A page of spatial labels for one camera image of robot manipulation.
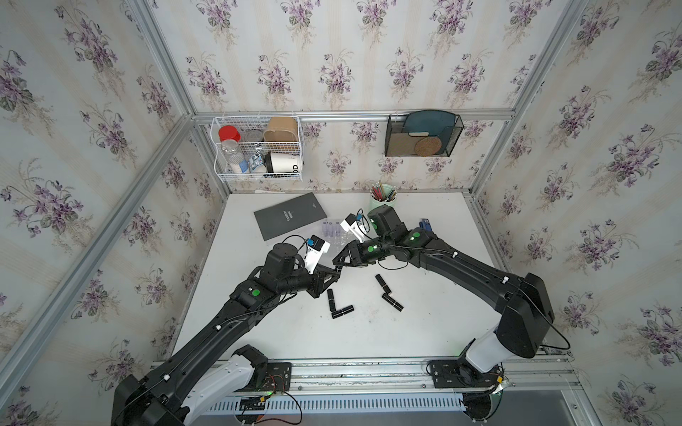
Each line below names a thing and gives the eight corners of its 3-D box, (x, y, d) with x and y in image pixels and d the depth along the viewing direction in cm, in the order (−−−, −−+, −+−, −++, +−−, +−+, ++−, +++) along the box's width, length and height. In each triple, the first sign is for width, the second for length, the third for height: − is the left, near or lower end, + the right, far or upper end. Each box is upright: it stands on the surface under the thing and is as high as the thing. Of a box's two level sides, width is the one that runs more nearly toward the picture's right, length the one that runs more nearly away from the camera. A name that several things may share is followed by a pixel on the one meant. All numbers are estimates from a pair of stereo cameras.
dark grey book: (264, 241, 104) (262, 236, 101) (255, 216, 112) (253, 211, 110) (325, 217, 112) (325, 213, 109) (312, 196, 120) (312, 191, 118)
